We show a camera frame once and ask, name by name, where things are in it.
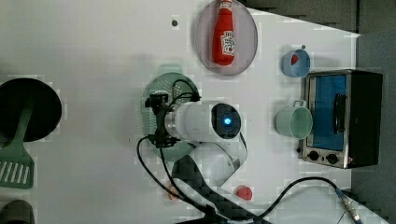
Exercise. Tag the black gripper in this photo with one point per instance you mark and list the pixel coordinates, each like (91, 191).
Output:
(161, 138)

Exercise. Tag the green plastic strainer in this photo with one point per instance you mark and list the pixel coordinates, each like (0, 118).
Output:
(180, 89)

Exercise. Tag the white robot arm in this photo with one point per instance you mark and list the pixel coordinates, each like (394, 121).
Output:
(201, 146)

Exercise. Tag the red ketchup bottle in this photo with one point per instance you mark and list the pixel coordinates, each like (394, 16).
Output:
(223, 44)

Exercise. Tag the grey round plate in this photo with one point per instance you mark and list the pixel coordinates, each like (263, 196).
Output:
(245, 35)

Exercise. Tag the orange slice toy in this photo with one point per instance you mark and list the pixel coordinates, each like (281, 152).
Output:
(173, 195)

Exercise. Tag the red strawberry on table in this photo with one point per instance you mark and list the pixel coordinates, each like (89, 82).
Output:
(244, 192)

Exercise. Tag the green plastic mug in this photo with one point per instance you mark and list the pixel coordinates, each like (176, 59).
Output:
(294, 121)

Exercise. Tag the black cylinder cup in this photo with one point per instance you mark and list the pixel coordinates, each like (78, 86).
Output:
(20, 93)

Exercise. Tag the red strawberry in bowl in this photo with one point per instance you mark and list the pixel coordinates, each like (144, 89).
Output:
(294, 59)

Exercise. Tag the green slotted spatula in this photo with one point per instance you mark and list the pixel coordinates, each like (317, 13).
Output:
(17, 166)

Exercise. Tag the toaster oven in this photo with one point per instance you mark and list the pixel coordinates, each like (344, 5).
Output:
(346, 111)

